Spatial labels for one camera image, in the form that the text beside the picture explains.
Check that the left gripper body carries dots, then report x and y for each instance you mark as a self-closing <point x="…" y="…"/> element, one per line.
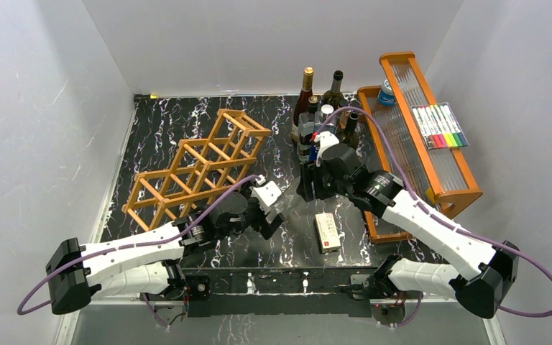
<point x="254" y="214"/>

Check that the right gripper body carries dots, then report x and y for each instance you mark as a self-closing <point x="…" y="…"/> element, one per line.
<point x="325" y="186"/>

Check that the dark green black-cap wine bottle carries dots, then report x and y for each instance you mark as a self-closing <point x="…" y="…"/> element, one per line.
<point x="348" y="134"/>

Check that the clear black-cap bottle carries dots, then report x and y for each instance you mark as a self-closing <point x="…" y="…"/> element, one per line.
<point x="305" y="129"/>

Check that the dark green silver-cap wine bottle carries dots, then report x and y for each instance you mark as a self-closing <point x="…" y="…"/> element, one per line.
<point x="333" y="96"/>

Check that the brown gold-cap wine bottle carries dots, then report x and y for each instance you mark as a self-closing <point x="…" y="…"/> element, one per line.
<point x="301" y="105"/>

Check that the clear labelled liquor bottle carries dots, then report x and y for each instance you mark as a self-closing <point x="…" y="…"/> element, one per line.
<point x="343" y="115"/>

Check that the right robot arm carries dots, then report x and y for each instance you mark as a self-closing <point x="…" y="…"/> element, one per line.
<point x="476" y="274"/>

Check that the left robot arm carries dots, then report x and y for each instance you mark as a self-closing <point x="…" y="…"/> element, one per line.
<point x="148" y="262"/>

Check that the wooden wine rack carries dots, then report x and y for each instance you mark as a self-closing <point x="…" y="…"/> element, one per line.
<point x="201" y="170"/>

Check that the white rectangular box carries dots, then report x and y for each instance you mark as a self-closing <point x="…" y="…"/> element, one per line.
<point x="327" y="232"/>

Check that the orange tiered shelf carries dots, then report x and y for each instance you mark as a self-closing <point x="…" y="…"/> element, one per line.
<point x="396" y="138"/>

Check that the blue-label can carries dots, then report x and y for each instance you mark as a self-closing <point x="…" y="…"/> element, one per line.
<point x="386" y="95"/>

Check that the yellow sponge block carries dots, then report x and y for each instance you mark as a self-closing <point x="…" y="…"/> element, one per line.
<point x="430" y="195"/>

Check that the coloured marker pack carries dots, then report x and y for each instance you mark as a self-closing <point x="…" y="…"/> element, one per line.
<point x="439" y="127"/>

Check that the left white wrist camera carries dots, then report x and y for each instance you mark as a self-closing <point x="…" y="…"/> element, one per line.
<point x="266" y="192"/>

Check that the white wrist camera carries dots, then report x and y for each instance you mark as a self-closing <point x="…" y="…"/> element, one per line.
<point x="321" y="142"/>
<point x="266" y="192"/>

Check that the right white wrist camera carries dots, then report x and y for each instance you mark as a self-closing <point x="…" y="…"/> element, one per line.
<point x="321" y="142"/>

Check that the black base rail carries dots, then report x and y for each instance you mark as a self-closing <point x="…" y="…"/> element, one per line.
<point x="204" y="292"/>

